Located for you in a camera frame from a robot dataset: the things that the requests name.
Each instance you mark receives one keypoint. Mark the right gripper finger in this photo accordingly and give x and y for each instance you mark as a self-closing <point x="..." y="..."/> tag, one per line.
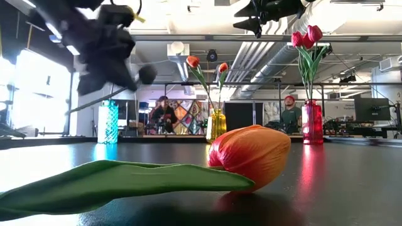
<point x="252" y="25"/>
<point x="252" y="11"/>

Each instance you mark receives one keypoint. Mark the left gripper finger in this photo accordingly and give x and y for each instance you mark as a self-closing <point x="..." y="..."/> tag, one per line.
<point x="92" y="80"/>
<point x="124" y="78"/>

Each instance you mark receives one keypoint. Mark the black artificial tulip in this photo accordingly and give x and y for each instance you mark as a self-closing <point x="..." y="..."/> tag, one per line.
<point x="147" y="74"/>

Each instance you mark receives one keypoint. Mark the orange artificial tulip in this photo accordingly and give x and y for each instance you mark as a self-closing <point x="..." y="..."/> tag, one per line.
<point x="193" y="61"/>
<point x="223" y="67"/>
<point x="251" y="153"/>

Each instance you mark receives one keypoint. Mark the blue glass vase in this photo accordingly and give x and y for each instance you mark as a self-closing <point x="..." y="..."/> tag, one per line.
<point x="110" y="125"/>

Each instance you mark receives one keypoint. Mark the yellow glass vase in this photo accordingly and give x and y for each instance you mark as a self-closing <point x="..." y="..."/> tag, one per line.
<point x="217" y="125"/>

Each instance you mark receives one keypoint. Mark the red ribbed glass vase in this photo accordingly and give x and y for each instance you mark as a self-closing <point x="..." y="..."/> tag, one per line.
<point x="312" y="124"/>

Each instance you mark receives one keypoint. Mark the grey overhead crossbar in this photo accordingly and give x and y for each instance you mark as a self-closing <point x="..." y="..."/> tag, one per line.
<point x="220" y="38"/>

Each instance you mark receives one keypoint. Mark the yellow tape tag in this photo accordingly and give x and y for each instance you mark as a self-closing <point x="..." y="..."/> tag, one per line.
<point x="139" y="19"/>

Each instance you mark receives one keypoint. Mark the black ceiling spotlight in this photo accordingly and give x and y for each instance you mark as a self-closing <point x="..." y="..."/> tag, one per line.
<point x="212" y="55"/>

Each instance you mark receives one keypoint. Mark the person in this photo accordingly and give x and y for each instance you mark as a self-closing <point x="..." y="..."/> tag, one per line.
<point x="292" y="116"/>
<point x="165" y="117"/>

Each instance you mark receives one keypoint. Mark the white ceiling unit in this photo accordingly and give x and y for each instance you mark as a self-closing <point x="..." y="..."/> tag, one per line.
<point x="178" y="51"/>

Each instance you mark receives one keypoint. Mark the colourful patterned quilt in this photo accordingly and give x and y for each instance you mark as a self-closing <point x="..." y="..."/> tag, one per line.
<point x="188" y="113"/>

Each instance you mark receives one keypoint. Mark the black partition panel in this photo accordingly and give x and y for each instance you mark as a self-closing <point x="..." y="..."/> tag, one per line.
<point x="243" y="114"/>

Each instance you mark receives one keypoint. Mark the white air conditioner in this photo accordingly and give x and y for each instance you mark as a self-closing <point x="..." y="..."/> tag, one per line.
<point x="391" y="63"/>

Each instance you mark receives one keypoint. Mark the black computer monitor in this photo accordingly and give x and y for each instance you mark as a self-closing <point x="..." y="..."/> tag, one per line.
<point x="372" y="110"/>

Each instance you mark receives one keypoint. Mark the cluttered work desk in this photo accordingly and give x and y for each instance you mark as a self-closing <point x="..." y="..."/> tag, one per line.
<point x="361" y="130"/>

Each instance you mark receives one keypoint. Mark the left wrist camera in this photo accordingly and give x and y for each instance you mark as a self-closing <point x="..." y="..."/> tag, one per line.
<point x="116" y="15"/>

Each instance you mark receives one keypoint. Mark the silver ventilation duct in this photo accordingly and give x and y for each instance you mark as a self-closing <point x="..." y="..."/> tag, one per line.
<point x="273" y="67"/>

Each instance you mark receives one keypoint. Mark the black metal rail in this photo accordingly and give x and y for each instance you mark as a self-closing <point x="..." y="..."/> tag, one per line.
<point x="267" y="84"/>

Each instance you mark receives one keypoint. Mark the black aluminium table frame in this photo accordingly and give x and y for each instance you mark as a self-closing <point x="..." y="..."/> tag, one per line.
<point x="251" y="140"/>

